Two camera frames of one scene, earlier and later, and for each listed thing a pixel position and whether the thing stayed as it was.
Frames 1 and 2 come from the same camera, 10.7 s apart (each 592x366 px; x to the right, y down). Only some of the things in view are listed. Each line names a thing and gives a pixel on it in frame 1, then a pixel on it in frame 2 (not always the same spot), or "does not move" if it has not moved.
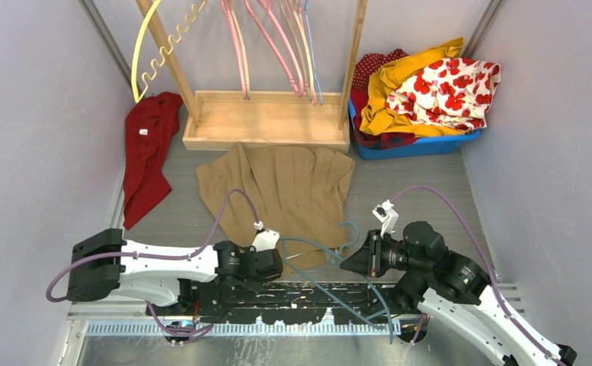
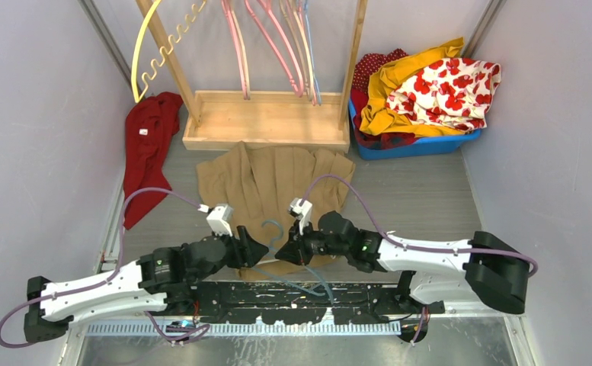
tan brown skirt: x=296 y=192 does not move
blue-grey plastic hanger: x=334 y=292 -> x=321 y=290
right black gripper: x=367 y=258 -> x=291 y=252
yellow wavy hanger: x=167 y=47 does not move
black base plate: x=363 y=303 does not move
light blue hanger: x=306 y=13 does not move
